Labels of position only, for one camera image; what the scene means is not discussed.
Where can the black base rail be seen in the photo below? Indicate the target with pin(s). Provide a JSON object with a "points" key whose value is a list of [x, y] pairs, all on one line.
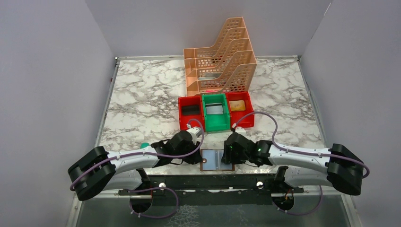
{"points": [[202, 190]]}

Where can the green eraser block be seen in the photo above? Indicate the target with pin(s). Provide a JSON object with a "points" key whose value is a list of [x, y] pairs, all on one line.
{"points": [[144, 145]]}

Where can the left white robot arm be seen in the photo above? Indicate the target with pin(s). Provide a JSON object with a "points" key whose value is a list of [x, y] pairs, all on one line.
{"points": [[100, 170]]}

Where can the black card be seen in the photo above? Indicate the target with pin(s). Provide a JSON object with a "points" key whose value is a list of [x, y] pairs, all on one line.
{"points": [[190, 110]]}

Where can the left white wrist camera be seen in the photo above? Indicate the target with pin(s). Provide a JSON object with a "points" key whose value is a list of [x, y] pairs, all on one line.
{"points": [[195, 132]]}

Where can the gold card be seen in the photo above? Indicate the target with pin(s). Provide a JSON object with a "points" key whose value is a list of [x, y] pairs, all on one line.
{"points": [[237, 105]]}

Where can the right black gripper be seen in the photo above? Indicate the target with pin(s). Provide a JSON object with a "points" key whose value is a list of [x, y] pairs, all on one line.
{"points": [[228, 157]]}

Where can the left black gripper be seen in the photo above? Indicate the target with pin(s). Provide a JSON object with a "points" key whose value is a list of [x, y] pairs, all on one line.
{"points": [[194, 160]]}

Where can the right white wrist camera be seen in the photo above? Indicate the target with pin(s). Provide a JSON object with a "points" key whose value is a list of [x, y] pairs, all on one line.
{"points": [[238, 129]]}

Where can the peach plastic file organizer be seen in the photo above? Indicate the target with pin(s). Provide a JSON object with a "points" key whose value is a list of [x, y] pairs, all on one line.
{"points": [[226, 66]]}

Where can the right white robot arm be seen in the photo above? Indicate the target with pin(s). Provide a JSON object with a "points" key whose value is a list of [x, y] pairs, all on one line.
{"points": [[336, 167]]}

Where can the silver card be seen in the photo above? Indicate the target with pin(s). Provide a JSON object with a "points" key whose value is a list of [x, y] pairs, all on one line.
{"points": [[214, 109]]}

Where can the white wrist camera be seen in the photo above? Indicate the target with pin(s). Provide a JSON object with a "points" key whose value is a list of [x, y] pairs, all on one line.
{"points": [[195, 132], [238, 129]]}

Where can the red bin with black card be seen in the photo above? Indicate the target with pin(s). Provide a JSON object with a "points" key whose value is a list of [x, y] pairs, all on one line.
{"points": [[184, 120]]}

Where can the green plastic bin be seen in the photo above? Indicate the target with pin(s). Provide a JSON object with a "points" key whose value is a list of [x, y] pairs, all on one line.
{"points": [[216, 122]]}

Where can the brown leather card holder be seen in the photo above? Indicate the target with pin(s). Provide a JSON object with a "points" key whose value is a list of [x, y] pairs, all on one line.
{"points": [[211, 161]]}

